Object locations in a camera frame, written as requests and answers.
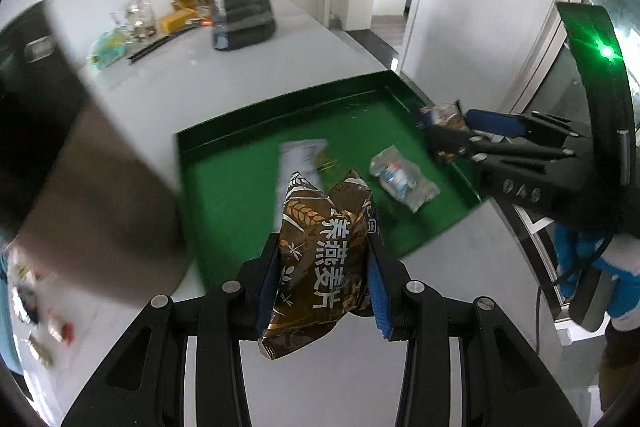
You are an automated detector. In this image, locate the white snack packet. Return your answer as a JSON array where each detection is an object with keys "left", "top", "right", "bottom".
[{"left": 275, "top": 138, "right": 331, "bottom": 228}]

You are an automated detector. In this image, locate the person's right forearm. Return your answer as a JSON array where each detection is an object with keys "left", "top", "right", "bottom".
[{"left": 597, "top": 247, "right": 640, "bottom": 325}]

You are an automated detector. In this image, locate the person's right hand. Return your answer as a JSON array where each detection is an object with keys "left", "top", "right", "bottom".
[{"left": 554, "top": 224, "right": 608, "bottom": 300}]

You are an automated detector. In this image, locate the dark small snack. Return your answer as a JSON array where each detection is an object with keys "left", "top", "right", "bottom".
[{"left": 12, "top": 284, "right": 43, "bottom": 323}]

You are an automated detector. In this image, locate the red small snack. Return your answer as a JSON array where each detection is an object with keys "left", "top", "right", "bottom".
[{"left": 47, "top": 309, "right": 76, "bottom": 344}]

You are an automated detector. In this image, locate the white door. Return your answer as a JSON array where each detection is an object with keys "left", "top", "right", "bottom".
[{"left": 399, "top": 0, "right": 576, "bottom": 108}]

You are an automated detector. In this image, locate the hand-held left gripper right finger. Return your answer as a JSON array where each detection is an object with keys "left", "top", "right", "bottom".
[{"left": 367, "top": 232, "right": 583, "bottom": 427}]

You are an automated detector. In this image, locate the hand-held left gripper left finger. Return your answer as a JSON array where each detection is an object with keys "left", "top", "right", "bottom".
[{"left": 60, "top": 232, "right": 281, "bottom": 427}]

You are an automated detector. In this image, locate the black chopstick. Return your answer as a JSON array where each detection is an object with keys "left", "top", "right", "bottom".
[
  {"left": 131, "top": 29, "right": 195, "bottom": 64},
  {"left": 127, "top": 32, "right": 186, "bottom": 58}
]

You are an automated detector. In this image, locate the glass teapot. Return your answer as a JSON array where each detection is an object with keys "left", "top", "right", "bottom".
[{"left": 111, "top": 0, "right": 156, "bottom": 42}]

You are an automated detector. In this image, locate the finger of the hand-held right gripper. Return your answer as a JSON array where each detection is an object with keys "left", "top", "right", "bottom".
[
  {"left": 424, "top": 126, "right": 576, "bottom": 168},
  {"left": 462, "top": 108, "right": 588, "bottom": 140}
]

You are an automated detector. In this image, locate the yellow box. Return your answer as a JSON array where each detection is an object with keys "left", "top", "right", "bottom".
[{"left": 159, "top": 7, "right": 198, "bottom": 34}]

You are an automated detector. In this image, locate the copper trash can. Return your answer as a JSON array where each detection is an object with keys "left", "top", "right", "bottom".
[{"left": 0, "top": 0, "right": 201, "bottom": 308}]

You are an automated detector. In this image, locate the green plastic bag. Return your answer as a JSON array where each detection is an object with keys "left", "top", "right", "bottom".
[{"left": 89, "top": 29, "right": 132, "bottom": 70}]

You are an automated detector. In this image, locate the brown oat snack packet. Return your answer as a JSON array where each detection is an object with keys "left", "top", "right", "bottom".
[{"left": 257, "top": 168, "right": 383, "bottom": 360}]

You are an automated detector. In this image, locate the black cable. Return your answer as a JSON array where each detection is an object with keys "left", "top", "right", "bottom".
[{"left": 535, "top": 232, "right": 616, "bottom": 358}]

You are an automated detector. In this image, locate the green tray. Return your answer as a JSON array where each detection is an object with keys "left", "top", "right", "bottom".
[{"left": 172, "top": 69, "right": 493, "bottom": 288}]

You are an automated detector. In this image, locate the tan small snack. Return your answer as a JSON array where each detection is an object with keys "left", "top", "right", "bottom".
[{"left": 27, "top": 332, "right": 55, "bottom": 368}]

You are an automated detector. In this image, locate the clear wrapped snack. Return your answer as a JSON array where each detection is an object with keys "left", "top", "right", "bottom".
[{"left": 369, "top": 146, "right": 441, "bottom": 214}]

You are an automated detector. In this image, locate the teal sofa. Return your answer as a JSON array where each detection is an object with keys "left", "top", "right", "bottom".
[{"left": 0, "top": 252, "right": 23, "bottom": 375}]

